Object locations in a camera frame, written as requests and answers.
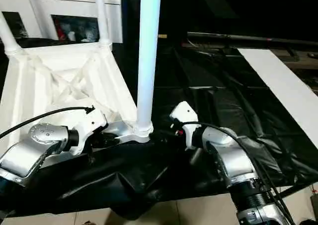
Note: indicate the white plastic table leg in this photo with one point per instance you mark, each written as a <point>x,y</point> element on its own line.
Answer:
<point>102,16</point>
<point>8,38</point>
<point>147,61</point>

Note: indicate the white cabinet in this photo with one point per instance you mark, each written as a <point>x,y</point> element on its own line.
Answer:
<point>37,6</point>

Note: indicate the black stand leg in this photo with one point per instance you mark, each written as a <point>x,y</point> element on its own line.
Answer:
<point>295,190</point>

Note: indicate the grey floor box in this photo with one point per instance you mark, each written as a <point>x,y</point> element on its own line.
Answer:
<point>314,202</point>

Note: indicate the white plastic table top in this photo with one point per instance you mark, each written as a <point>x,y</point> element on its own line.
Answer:
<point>37,86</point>

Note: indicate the black case with gold label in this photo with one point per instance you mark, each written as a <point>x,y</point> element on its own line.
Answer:
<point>174,11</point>

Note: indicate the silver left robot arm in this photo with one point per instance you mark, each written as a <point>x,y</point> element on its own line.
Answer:
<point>37,145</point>

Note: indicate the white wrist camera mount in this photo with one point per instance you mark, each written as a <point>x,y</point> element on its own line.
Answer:
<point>185,113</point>
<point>92,120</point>

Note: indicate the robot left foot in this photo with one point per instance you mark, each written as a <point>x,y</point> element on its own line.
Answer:
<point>87,222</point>

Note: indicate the white flat sheet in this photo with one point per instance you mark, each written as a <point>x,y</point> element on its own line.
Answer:
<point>280,86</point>

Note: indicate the black long bar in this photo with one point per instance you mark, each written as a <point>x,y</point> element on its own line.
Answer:
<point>248,38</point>

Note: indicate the black mat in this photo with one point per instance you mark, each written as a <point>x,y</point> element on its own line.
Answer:
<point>223,105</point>

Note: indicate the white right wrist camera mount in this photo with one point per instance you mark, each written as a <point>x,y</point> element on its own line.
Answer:
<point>185,113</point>

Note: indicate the red white small bottle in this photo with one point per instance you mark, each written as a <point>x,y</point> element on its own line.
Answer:
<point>60,31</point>

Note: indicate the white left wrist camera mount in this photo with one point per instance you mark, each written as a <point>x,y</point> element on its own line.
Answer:
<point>92,120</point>

